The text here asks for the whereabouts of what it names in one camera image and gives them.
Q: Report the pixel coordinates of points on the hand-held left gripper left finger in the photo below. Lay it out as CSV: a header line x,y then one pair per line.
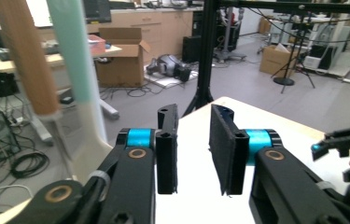
x,y
167,161

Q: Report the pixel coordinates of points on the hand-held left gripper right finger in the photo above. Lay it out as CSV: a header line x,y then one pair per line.
x,y
225,155

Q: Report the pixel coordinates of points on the white foam grid mat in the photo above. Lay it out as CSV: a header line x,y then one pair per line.
x,y
194,161

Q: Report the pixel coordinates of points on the white desk leg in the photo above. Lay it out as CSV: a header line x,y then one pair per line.
x,y
110,110
37,124

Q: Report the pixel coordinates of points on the white flat board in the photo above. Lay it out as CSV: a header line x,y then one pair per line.
x,y
166,81

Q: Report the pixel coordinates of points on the black tripod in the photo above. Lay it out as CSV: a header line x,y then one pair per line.
x,y
289,71

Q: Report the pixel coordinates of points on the grey helmet-shaped device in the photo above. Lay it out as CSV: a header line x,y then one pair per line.
x,y
169,65

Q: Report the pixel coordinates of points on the small closed cardboard box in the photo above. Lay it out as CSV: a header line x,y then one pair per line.
x,y
275,60

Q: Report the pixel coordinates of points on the large open cardboard box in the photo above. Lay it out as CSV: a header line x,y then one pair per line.
x,y
123,65

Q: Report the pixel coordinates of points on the black floor computer case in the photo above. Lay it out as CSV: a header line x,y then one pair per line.
x,y
193,49

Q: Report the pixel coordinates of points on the wooden cabinet row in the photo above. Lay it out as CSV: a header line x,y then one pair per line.
x,y
163,28

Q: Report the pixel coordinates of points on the pink box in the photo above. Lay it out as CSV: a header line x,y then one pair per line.
x,y
97,45

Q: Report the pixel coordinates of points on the black monitor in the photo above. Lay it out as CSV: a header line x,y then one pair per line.
x,y
98,11

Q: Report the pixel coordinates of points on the black metal frame stand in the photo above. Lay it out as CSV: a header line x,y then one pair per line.
x,y
208,46

